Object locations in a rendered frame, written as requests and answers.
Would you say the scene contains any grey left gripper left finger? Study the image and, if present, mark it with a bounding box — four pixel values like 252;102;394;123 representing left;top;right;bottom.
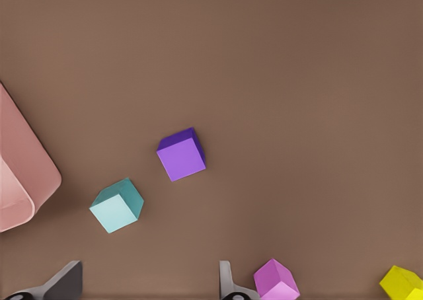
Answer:
3;260;83;300

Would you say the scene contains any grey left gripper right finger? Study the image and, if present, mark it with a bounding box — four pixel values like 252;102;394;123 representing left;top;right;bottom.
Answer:
219;260;262;300

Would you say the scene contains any pink magenta cube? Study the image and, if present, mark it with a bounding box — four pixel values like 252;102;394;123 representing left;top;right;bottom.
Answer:
252;258;301;300

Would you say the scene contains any light teal cube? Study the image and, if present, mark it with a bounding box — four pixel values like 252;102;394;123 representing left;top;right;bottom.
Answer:
89;177;145;234

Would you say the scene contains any pink plastic bin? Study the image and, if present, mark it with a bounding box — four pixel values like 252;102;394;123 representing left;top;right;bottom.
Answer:
0;82;63;233

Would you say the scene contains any purple cube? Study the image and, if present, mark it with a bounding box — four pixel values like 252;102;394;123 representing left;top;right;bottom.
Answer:
156;127;207;182

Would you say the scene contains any yellow cube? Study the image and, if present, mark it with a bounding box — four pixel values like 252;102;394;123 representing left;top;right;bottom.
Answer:
379;265;423;300

